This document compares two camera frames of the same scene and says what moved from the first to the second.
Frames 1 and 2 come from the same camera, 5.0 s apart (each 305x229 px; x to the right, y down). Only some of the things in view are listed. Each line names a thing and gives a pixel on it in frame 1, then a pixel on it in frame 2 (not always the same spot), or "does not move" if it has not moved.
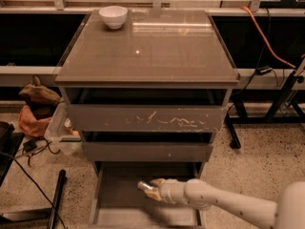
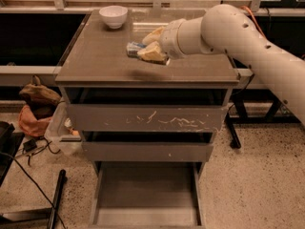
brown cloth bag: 39,98 does not move
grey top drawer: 147,110 does not move
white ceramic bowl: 113,15 does not move
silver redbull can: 144,185 to 132,49
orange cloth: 30,125 does not move
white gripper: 169,190 to 169,39
